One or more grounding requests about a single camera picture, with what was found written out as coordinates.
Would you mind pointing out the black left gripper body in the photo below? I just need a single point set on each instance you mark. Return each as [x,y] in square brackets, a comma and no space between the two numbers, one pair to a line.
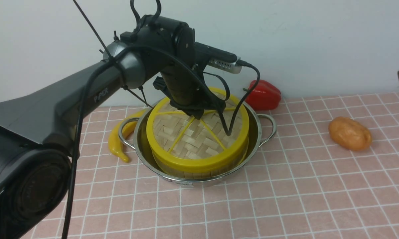
[187,91]

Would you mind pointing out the yellow woven steamer lid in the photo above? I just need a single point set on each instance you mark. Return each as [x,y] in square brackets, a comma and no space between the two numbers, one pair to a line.
[192,142]

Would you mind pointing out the yellow bamboo steamer basket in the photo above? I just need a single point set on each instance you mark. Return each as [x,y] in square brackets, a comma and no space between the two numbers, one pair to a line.
[199,166]

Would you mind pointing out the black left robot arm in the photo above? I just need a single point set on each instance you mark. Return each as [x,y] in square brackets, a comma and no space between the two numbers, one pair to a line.
[40,133]

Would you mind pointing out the stainless steel pot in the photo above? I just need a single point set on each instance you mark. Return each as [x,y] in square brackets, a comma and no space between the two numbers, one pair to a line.
[196,153]

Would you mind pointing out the orange potato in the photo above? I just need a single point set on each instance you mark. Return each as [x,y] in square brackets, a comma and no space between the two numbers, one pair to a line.
[350,134]

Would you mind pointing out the red bell pepper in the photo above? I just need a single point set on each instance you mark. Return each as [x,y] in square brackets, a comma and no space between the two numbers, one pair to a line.
[264,97]

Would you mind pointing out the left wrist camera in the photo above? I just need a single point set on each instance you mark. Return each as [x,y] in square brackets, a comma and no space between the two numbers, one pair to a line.
[206,55]

